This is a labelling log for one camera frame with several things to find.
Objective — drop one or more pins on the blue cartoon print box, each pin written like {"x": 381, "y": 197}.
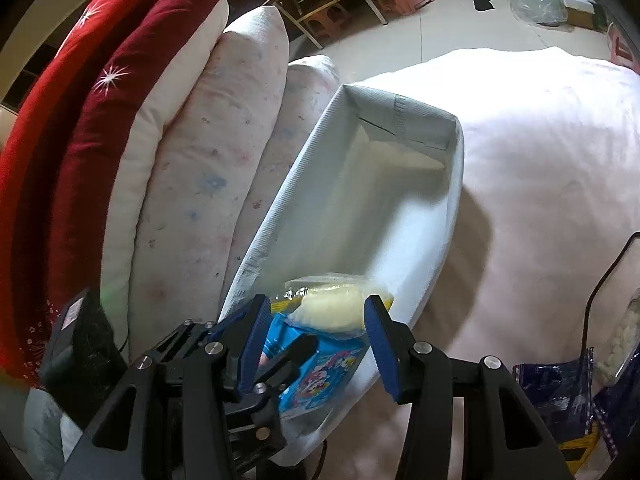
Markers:
{"x": 325, "y": 360}

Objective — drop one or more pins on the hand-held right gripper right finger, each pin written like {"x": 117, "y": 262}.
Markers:
{"x": 382, "y": 355}

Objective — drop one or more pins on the pale grey cloth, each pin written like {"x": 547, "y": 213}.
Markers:
{"x": 45, "y": 440}

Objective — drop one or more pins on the pale pink bedsheet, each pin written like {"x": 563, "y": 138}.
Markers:
{"x": 540, "y": 185}

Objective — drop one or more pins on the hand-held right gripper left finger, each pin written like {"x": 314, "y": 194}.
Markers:
{"x": 255, "y": 340}

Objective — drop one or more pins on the clear jar with white contents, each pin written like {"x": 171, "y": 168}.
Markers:
{"x": 625, "y": 340}

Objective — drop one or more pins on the white floral pillow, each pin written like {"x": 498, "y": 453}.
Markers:
{"x": 285, "y": 150}
{"x": 210, "y": 160}

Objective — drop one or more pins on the dark red white pillow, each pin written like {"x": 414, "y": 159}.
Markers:
{"x": 115, "y": 110}

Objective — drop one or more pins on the bright red pillow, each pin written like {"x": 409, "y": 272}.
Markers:
{"x": 40, "y": 135}

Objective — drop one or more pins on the dark blue snack packet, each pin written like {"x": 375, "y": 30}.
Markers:
{"x": 550, "y": 390}
{"x": 620, "y": 410}

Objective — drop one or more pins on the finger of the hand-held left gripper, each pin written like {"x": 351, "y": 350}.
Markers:
{"x": 197, "y": 330}
{"x": 290, "y": 355}

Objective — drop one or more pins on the white fabric storage bin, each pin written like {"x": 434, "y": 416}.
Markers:
{"x": 350, "y": 200}

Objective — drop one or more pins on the clear yellow-edged noodle packet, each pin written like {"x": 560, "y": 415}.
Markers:
{"x": 330, "y": 307}

